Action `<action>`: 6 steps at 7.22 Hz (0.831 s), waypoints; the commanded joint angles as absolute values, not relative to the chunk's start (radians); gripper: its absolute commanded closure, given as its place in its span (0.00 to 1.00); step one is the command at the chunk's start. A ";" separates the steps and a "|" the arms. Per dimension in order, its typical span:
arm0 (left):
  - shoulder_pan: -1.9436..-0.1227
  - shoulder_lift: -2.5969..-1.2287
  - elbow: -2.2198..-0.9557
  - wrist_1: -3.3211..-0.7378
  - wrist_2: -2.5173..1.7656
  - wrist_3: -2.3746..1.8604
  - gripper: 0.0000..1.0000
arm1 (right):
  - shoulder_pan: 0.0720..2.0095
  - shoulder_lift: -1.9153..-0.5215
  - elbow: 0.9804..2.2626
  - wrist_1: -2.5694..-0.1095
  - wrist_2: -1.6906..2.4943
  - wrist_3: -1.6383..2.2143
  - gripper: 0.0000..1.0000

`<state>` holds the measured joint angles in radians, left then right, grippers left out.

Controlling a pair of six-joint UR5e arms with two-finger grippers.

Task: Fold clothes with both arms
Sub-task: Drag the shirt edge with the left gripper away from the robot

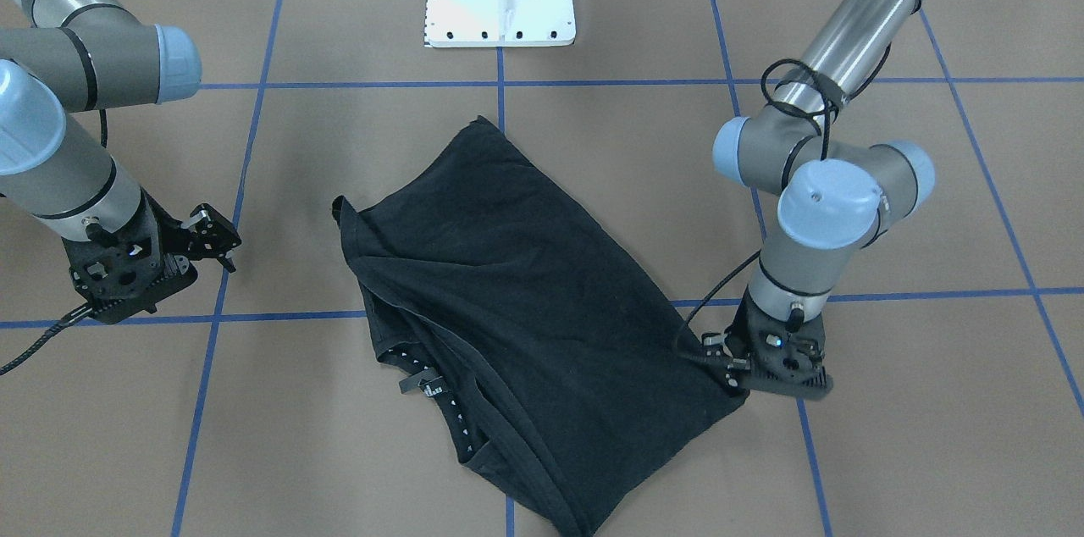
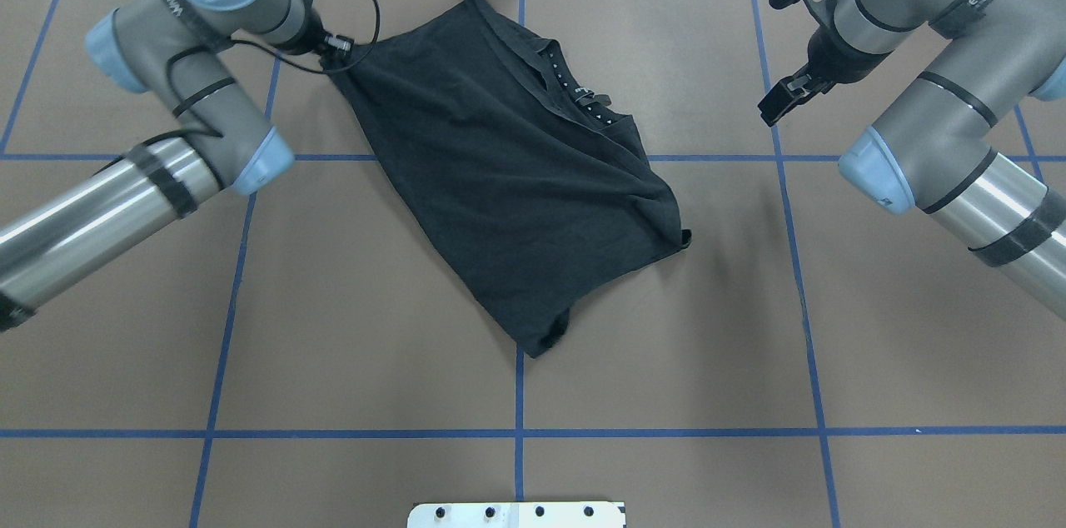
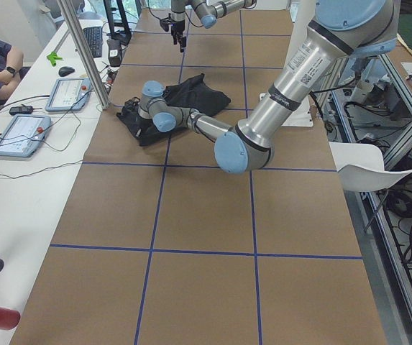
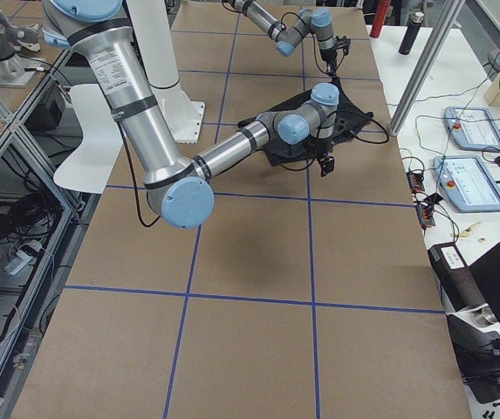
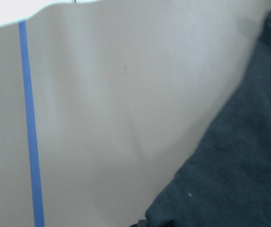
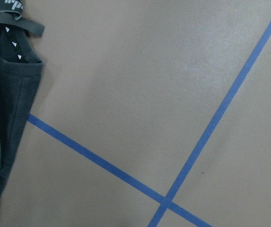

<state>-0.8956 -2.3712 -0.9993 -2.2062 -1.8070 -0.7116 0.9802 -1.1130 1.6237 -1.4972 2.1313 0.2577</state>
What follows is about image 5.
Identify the black graphic t-shirt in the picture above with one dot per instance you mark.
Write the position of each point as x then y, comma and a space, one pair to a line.
226, 182

